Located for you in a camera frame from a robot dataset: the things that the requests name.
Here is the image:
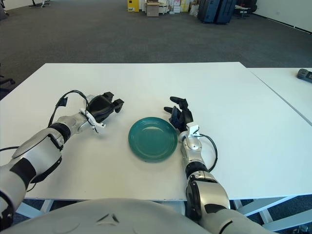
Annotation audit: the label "black office chair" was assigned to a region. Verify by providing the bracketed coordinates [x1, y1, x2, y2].
[0, 62, 17, 93]

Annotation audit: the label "white storage boxes pile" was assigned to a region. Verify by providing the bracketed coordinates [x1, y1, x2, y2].
[159, 0, 190, 14]

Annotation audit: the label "black handheld device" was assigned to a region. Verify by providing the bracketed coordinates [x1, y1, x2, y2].
[296, 68, 312, 82]

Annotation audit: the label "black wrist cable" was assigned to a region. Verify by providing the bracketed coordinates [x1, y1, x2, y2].
[48, 90, 90, 127]
[198, 133, 217, 171]

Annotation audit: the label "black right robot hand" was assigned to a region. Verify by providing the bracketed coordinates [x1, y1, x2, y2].
[163, 96, 195, 132]

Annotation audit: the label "green round plate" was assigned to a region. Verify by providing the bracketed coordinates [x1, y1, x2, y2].
[128, 117, 178, 163]

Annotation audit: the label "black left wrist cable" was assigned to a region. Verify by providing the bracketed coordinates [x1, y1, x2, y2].
[48, 90, 90, 127]

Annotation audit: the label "distant desk legs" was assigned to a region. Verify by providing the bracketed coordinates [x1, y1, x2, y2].
[28, 0, 52, 8]

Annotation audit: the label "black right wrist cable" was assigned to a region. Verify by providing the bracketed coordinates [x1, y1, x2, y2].
[198, 133, 217, 171]

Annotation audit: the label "yellow box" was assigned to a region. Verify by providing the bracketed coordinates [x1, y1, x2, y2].
[126, 0, 140, 12]

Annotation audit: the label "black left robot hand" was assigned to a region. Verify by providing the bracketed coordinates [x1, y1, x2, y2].
[85, 92, 124, 124]

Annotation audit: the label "dark blue large case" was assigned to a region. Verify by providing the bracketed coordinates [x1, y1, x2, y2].
[214, 0, 237, 25]
[197, 0, 219, 24]

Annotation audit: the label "grey robot torso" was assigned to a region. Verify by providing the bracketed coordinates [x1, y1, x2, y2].
[0, 198, 210, 234]

